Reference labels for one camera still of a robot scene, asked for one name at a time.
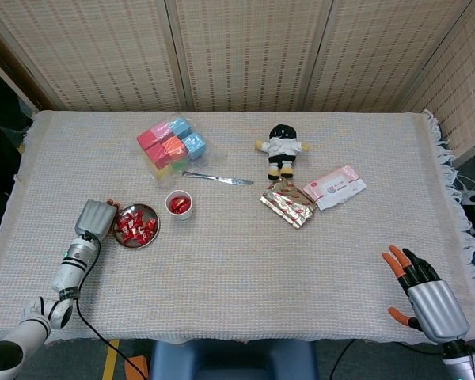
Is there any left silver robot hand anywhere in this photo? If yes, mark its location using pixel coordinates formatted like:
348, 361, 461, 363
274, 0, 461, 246
74, 199, 122, 241

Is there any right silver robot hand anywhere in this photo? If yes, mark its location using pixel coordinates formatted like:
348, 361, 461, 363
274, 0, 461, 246
382, 245, 471, 344

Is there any pile of red candies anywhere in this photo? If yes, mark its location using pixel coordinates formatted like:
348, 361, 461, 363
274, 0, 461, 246
116, 211, 158, 245

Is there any round metal plate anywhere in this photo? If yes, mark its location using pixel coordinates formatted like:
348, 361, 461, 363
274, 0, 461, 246
112, 203, 162, 250

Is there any white paper cup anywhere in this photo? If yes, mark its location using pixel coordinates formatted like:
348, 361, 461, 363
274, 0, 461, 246
165, 189, 194, 221

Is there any red foam cube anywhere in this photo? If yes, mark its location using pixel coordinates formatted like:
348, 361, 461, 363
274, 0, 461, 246
145, 142, 172, 170
136, 130, 158, 151

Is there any orange foam cube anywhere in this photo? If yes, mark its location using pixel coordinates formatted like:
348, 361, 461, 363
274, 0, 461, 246
161, 137, 186, 159

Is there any pink foam cube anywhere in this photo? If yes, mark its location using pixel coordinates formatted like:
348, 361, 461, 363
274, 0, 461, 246
149, 120, 175, 139

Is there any light blue foam cube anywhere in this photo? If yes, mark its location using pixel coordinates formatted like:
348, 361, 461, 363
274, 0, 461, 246
181, 132, 207, 162
169, 117, 193, 138

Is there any silver table knife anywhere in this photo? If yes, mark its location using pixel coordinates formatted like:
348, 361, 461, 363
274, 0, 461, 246
181, 170, 255, 187

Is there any clear plastic bag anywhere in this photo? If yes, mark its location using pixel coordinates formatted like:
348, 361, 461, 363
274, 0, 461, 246
136, 112, 222, 188

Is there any beige woven tablecloth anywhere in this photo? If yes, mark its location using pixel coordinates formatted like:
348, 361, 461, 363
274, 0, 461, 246
0, 109, 475, 345

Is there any orange block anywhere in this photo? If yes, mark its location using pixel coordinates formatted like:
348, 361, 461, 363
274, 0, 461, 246
124, 355, 148, 380

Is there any pink white wet wipes pack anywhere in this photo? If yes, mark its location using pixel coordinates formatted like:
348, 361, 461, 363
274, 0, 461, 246
302, 165, 367, 211

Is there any woven bamboo screen panel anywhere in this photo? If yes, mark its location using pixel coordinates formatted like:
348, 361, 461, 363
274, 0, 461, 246
304, 0, 474, 113
397, 0, 475, 159
0, 0, 183, 112
165, 0, 336, 113

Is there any brown wooden board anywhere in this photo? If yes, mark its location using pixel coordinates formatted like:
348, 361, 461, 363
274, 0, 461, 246
0, 17, 48, 114

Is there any gold foil snack package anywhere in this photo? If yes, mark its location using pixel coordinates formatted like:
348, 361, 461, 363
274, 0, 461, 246
259, 177, 317, 230

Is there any plush doll in white shirt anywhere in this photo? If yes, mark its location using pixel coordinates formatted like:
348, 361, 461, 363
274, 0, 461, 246
254, 123, 312, 180

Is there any blue chair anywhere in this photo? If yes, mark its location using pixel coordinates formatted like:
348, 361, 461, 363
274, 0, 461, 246
149, 339, 318, 380

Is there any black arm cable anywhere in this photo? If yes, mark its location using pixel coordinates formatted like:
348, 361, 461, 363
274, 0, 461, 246
74, 230, 146, 380

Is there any black floor cable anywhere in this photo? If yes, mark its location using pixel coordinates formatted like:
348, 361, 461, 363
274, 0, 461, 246
329, 338, 358, 380

